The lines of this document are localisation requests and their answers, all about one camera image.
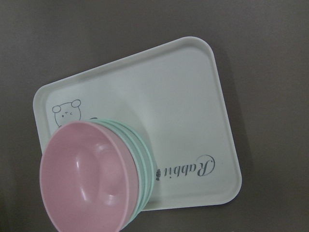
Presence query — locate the pink plastic bowl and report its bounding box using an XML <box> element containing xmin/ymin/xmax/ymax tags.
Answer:
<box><xmin>39</xmin><ymin>121</ymin><xmax>140</xmax><ymax>232</ymax></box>
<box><xmin>94</xmin><ymin>122</ymin><xmax>139</xmax><ymax>232</ymax></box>

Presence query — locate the top mint green bowl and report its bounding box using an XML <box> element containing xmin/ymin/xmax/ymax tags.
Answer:
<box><xmin>95</xmin><ymin>119</ymin><xmax>155</xmax><ymax>222</ymax></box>

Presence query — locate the mint green bowl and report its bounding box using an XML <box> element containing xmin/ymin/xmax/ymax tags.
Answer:
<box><xmin>90</xmin><ymin>118</ymin><xmax>156</xmax><ymax>205</ymax></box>
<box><xmin>101</xmin><ymin>119</ymin><xmax>156</xmax><ymax>210</ymax></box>
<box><xmin>95</xmin><ymin>119</ymin><xmax>155</xmax><ymax>222</ymax></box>

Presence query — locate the bottom mint green bowl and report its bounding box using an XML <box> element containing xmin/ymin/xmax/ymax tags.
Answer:
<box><xmin>90</xmin><ymin>118</ymin><xmax>156</xmax><ymax>205</ymax></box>

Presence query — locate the middle mint green bowl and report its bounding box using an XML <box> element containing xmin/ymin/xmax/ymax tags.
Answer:
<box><xmin>101</xmin><ymin>119</ymin><xmax>156</xmax><ymax>210</ymax></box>

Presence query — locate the white rabbit print tray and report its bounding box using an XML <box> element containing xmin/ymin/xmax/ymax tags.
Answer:
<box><xmin>33</xmin><ymin>37</ymin><xmax>242</xmax><ymax>211</ymax></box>

